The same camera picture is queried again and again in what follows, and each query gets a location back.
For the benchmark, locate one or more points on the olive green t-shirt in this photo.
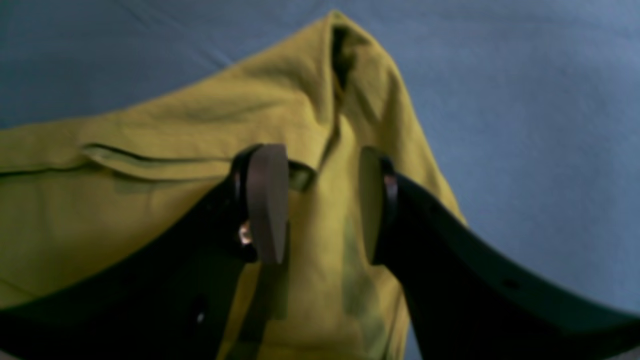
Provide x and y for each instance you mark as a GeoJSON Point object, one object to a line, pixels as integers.
{"type": "Point", "coordinates": [78, 195]}

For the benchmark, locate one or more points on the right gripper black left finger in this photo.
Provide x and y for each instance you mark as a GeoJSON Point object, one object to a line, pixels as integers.
{"type": "Point", "coordinates": [171, 299]}

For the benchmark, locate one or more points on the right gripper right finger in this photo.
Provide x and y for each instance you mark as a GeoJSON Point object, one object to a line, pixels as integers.
{"type": "Point", "coordinates": [467, 301]}

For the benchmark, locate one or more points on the blue table cloth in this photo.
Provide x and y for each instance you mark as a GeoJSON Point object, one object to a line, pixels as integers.
{"type": "Point", "coordinates": [532, 105]}

